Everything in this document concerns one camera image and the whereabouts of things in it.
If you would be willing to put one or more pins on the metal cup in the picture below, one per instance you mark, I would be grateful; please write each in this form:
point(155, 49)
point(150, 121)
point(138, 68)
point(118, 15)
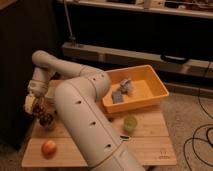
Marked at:
point(47, 122)

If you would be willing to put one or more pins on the blue grey cloth toy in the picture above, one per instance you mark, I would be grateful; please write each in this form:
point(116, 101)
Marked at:
point(126, 86)

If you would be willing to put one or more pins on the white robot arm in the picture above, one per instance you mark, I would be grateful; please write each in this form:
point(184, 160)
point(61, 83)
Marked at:
point(75, 101)

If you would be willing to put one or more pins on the yellow plastic bin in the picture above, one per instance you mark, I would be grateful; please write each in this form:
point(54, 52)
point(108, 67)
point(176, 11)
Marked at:
point(147, 88)

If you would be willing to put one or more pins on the long grey metal rail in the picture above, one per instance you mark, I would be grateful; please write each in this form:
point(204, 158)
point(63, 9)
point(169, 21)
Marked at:
point(132, 58)

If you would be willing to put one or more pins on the metal stand pole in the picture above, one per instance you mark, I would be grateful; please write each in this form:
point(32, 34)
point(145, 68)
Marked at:
point(72, 38)

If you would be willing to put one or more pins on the dark purple grapes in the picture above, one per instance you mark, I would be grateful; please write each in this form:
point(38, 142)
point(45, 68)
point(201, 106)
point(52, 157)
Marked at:
point(39, 111)

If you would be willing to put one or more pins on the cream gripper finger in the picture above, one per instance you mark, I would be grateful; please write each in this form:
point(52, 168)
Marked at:
point(30, 102)

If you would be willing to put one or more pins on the blue grey sponge block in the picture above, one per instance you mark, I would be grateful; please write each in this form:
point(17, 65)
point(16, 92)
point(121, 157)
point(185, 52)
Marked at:
point(117, 97)

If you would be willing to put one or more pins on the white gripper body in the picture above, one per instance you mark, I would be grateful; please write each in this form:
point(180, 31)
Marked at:
point(37, 88)

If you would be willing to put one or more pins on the red orange apple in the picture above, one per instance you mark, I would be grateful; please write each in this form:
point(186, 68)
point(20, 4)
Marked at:
point(48, 148)

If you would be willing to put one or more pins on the wooden shelf board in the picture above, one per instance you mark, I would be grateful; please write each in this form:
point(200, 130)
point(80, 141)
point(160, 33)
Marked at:
point(139, 8)

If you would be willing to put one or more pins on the green plastic cup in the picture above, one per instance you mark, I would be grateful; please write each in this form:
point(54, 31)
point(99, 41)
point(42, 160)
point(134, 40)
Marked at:
point(130, 123)

